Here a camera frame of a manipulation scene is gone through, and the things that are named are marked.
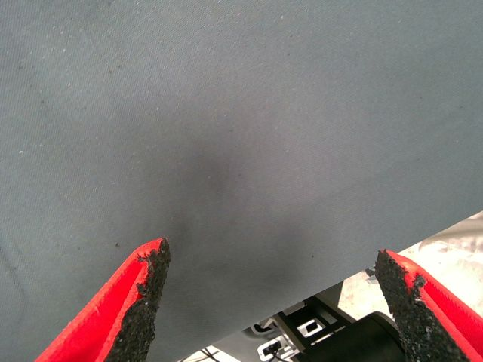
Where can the dark grey table cloth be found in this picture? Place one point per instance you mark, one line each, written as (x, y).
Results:
(226, 113)

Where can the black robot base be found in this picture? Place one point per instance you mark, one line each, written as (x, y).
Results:
(347, 343)

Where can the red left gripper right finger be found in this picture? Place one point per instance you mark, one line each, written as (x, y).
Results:
(426, 324)

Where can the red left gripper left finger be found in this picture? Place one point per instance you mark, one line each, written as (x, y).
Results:
(113, 313)

